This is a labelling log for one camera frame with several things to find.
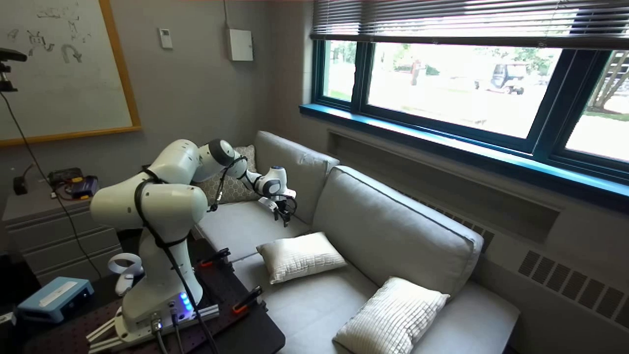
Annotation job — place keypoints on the blue and white box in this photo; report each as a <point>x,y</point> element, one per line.
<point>54,298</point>

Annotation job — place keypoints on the white quilted cushion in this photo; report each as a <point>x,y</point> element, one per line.
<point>388,319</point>
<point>300,256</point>

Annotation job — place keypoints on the whiteboard with wooden frame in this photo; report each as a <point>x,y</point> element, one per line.
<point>64,73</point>

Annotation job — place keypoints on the white thermostat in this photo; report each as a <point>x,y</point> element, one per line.
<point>165,38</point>

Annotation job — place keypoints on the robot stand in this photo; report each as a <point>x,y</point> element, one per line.
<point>236,334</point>

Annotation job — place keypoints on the black electronic device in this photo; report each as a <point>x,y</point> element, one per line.
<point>65,176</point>

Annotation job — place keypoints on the grey drawer cabinet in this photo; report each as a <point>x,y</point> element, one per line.
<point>54,236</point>

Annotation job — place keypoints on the window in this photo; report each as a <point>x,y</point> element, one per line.
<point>457,88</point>

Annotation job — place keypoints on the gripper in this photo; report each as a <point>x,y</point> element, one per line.
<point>284,203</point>

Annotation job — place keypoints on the window blinds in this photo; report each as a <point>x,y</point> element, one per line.
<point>467,22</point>

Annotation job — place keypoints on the dark blue box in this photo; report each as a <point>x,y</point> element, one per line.
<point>84,188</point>

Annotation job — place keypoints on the grey sofa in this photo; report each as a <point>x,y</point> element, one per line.
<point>393,231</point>

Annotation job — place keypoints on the black power adapter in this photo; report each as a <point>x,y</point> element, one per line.
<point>20,186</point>

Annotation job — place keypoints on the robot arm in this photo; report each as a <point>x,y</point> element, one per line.
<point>167,211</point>

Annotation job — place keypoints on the black and orange clamp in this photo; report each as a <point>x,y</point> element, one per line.
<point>247,300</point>
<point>216,256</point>

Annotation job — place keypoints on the hand controller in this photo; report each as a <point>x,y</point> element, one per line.
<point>126,269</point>

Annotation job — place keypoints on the white wall box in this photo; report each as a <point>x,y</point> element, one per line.
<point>240,45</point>

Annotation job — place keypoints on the grey patterned cushion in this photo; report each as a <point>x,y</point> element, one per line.
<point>231,191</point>

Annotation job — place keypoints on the camera on mount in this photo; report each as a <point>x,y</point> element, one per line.
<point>7,56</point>

